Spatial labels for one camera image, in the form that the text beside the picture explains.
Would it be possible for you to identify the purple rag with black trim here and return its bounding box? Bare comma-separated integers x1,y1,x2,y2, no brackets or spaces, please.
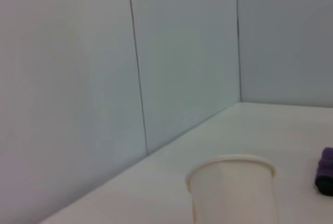
314,147,333,197

